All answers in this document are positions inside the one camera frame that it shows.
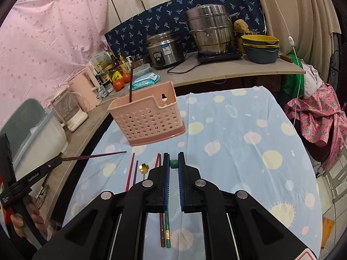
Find dark brown-red chopstick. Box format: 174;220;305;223
132;160;139;186

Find bright red chopstick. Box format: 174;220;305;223
125;153;135;192

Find dark red chopstick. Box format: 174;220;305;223
61;151;127;162

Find green chopstick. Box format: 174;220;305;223
164;207;171;248

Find dark maroon chopstick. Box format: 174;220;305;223
129;64;134;103

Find person's left hand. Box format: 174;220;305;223
10;194;48;243

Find gold flower spoon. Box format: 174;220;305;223
139;163;149;180

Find pink perforated utensil basket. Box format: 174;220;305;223
108;82;185;146

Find light blue patterned tablecloth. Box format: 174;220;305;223
65;87;322;254

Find blue wet wipes pack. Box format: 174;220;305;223
128;72;160;91

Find red tomato front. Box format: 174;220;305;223
113;79;125;92

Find red tomato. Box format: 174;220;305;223
122;73;131;83
113;79;125;92

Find red tomato back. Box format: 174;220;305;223
122;73;131;83

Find clear food container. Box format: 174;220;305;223
133;63;151;78

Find yellow snack packet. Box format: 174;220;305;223
112;70;123;82

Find white glass blender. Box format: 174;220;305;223
48;88;88;132

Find yellow oil bottle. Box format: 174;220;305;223
118;53;131;73

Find black induction cooktop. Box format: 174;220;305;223
197;52;242;64

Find stainless steel rice cooker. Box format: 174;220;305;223
146;31;184;69

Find pink electric kettle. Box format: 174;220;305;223
67;66;102;113

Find white green box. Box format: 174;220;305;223
89;50;112;69

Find navy floral cloth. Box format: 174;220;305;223
105;0;266;57

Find stacked yellow blue bowls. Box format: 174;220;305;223
241;35;280;64

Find stacked stainless steamer pot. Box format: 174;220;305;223
179;4;239;56

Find pink floral cloth pile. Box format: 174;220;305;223
284;83;346;171

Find loofah sponge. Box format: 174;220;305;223
234;19;249;34

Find pink patterned curtain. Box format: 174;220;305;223
1;0;108;124

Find beige hanging curtain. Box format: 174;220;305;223
260;0;341;81

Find black power cable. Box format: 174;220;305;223
166;51;201;75

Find white cord with switch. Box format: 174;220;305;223
261;0;304;126

